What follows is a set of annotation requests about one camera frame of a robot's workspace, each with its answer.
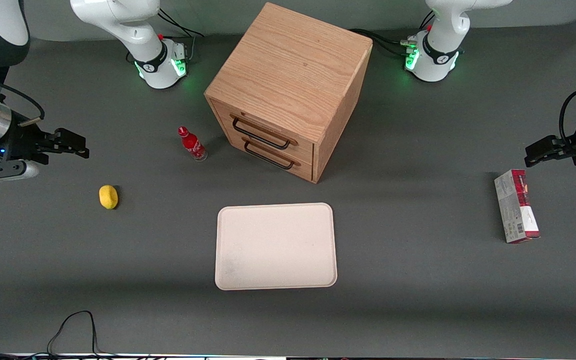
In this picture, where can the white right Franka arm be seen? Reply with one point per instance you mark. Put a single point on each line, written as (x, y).
(118, 15)

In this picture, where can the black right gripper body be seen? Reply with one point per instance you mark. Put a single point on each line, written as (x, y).
(22, 140)

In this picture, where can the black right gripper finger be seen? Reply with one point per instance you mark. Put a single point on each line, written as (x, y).
(70, 139)
(68, 150)

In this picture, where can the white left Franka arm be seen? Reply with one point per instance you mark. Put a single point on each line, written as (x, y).
(438, 55)

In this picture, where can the red and grey carton box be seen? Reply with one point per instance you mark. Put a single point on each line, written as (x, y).
(515, 210)

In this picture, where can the yellow lemon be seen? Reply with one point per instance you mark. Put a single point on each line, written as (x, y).
(108, 197)

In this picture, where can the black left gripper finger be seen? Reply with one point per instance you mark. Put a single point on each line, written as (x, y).
(543, 154)
(553, 142)

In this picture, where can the beige plastic tray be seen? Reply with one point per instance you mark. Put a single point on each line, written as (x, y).
(275, 245)

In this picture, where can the wooden drawer front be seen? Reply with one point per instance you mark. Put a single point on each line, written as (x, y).
(268, 127)
(298, 167)

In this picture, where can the red coke bottle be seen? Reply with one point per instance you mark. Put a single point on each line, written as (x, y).
(191, 143)

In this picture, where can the oak wooden drawer cabinet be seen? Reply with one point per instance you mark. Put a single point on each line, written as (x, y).
(293, 65)

